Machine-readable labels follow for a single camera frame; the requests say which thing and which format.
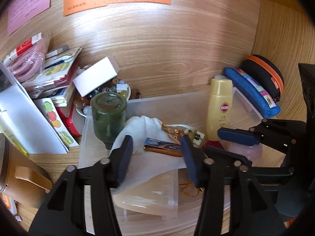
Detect mahjong tile charm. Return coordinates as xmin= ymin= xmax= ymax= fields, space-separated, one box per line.
xmin=184 ymin=128 xmax=205 ymax=148

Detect gold sunscreen bottle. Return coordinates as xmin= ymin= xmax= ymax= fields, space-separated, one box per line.
xmin=206 ymin=78 xmax=233 ymax=141

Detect olive gourd charm with string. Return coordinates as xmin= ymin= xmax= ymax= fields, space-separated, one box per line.
xmin=161 ymin=124 xmax=205 ymax=198

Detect blue staples box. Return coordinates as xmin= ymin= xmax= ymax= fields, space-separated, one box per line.
xmin=144 ymin=137 xmax=183 ymax=157

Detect cream jar with clear lid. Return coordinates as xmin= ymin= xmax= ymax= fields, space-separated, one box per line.
xmin=113 ymin=169 xmax=178 ymax=219

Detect white drawstring pouch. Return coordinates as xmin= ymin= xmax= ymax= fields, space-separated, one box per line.
xmin=109 ymin=115 xmax=195 ymax=195

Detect green glass spray bottle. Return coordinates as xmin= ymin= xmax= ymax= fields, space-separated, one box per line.
xmin=90 ymin=92 xmax=127 ymax=150

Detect pink macaron-shaped case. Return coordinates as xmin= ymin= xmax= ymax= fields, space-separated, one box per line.
xmin=220 ymin=140 xmax=263 ymax=167

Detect red charm with gold ribbon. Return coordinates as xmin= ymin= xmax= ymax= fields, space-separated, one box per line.
xmin=203 ymin=141 xmax=224 ymax=150

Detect blue patchwork pencil case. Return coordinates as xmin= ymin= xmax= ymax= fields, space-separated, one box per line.
xmin=224 ymin=67 xmax=281 ymax=119

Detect green orange tube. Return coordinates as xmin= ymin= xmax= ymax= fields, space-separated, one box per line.
xmin=1 ymin=193 xmax=18 ymax=216

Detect brown mug with lid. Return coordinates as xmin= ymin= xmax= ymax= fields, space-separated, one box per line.
xmin=0 ymin=133 xmax=52 ymax=209

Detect black orange zip pouch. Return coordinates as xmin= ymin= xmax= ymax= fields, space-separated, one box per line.
xmin=240 ymin=54 xmax=284 ymax=103

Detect clear plastic storage bin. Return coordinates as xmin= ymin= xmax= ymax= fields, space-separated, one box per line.
xmin=79 ymin=87 xmax=263 ymax=235

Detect fruit pattern booklet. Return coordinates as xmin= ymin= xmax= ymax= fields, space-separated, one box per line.
xmin=34 ymin=98 xmax=79 ymax=148

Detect small bowl of trinkets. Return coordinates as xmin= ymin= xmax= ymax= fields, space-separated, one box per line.
xmin=74 ymin=78 xmax=132 ymax=118

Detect stack of books and packets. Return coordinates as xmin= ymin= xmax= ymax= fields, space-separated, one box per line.
xmin=22 ymin=47 xmax=82 ymax=123

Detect white rectangular box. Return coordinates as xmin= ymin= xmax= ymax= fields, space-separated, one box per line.
xmin=73 ymin=56 xmax=120 ymax=97

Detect pink packet with red label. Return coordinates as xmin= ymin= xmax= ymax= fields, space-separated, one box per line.
xmin=3 ymin=32 xmax=51 ymax=83

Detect pink sticky note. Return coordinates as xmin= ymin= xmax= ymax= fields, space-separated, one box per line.
xmin=7 ymin=0 xmax=51 ymax=36

